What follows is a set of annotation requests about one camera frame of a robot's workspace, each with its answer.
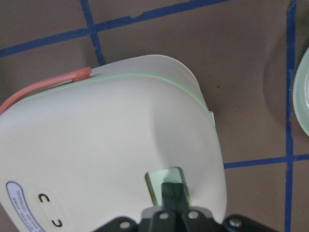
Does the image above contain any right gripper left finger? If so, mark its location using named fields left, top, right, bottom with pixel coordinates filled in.
left=161, top=183, right=174, bottom=211

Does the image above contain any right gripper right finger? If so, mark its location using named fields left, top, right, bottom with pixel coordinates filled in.
left=172, top=183, right=189, bottom=213

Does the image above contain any green plate near potato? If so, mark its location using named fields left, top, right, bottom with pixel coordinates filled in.
left=293, top=48, right=309, bottom=136

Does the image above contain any white rice cooker pink handle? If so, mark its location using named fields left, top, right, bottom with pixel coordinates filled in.
left=0, top=55, right=227, bottom=232

